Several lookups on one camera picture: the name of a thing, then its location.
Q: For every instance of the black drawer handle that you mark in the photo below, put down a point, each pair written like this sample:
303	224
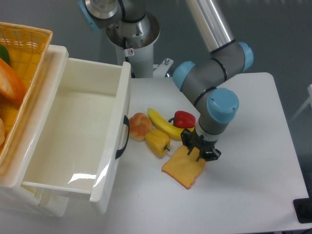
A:
124	137

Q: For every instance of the yellow toy banana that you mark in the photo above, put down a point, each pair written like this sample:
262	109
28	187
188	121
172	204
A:
163	125

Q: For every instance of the red toy bell pepper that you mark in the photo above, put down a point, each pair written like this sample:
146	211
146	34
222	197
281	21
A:
183	120

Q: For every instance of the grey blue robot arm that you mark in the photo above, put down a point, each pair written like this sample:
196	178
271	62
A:
200	84

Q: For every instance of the orange woven basket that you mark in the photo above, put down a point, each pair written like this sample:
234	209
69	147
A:
27	47

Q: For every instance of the round toy bread roll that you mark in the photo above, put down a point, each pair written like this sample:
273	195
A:
140	125

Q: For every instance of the green toy vegetable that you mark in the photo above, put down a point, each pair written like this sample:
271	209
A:
4	54

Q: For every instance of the white drawer cabinet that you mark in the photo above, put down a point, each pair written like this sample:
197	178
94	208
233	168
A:
14	192

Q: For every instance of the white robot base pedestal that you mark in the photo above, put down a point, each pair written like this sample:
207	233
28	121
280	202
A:
134	43

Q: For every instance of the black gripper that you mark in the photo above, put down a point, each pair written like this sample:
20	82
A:
202	141

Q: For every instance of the black device at edge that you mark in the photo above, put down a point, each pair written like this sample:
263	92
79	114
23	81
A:
303	210

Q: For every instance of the yellow toy bell pepper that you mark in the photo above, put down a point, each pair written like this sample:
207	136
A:
158	142

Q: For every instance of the white plastic drawer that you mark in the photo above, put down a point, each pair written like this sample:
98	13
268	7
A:
75	154

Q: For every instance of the orange toy bread slice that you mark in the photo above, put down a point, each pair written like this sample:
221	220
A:
184	167

